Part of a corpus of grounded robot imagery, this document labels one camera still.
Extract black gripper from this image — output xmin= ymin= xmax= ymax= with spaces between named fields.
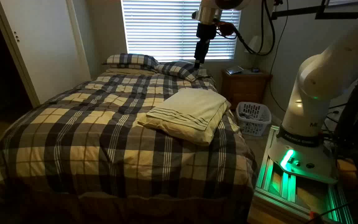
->
xmin=193 ymin=23 xmax=218 ymax=71

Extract cream striped towel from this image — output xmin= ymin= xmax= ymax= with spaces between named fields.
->
xmin=136 ymin=87 xmax=233 ymax=147

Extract small grey device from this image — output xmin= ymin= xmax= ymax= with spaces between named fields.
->
xmin=224 ymin=66 xmax=245 ymax=78

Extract white window blind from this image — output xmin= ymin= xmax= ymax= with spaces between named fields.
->
xmin=121 ymin=0 xmax=242 ymax=63

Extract wooden nightstand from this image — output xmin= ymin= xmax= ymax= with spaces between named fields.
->
xmin=220 ymin=70 xmax=271 ymax=111

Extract white laundry basket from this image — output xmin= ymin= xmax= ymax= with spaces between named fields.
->
xmin=235 ymin=101 xmax=272 ymax=139

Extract plaid bed comforter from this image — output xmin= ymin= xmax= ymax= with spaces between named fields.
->
xmin=0 ymin=68 xmax=259 ymax=209

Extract white closet door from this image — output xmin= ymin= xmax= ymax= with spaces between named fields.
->
xmin=0 ymin=0 xmax=92 ymax=109

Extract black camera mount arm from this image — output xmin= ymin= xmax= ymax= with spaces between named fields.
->
xmin=270 ymin=0 xmax=358 ymax=22

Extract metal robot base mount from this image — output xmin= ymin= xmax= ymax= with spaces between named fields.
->
xmin=252 ymin=124 xmax=354 ymax=224

